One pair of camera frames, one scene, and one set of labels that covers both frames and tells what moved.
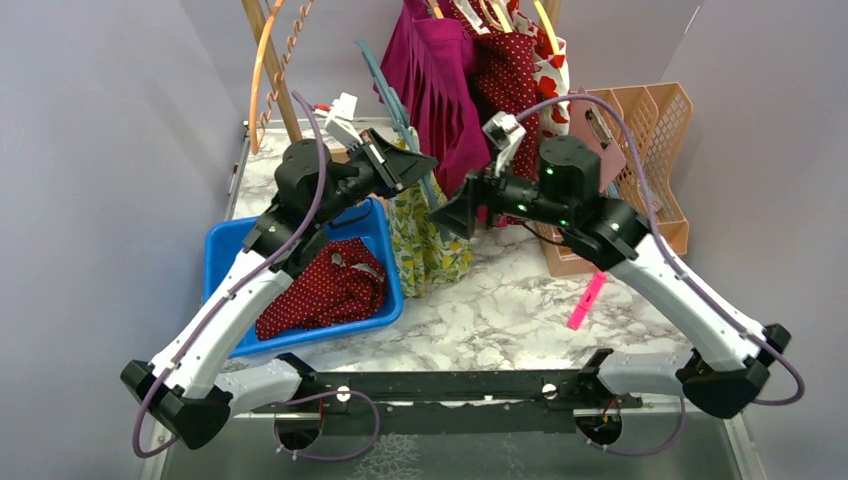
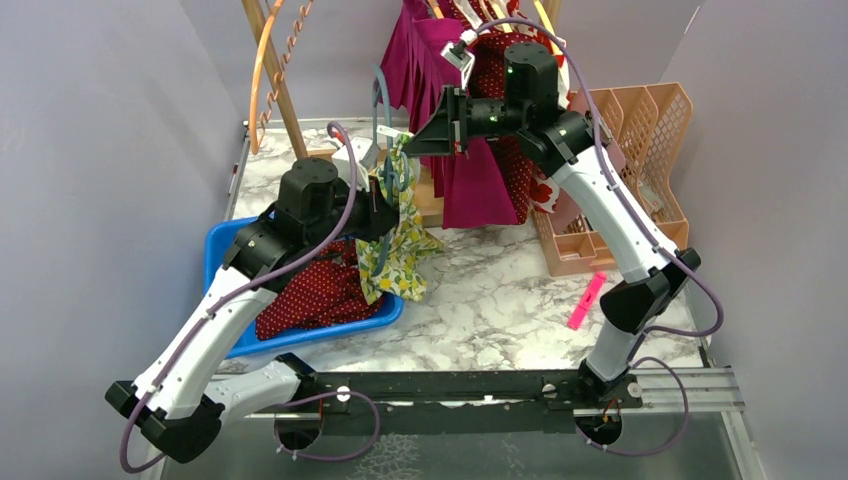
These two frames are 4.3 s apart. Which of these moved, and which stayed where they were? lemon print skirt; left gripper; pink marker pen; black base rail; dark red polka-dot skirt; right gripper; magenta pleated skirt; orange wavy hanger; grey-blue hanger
Moved: left gripper; lemon print skirt; grey-blue hanger; right gripper
Stayed: black base rail; orange wavy hanger; magenta pleated skirt; dark red polka-dot skirt; pink marker pen
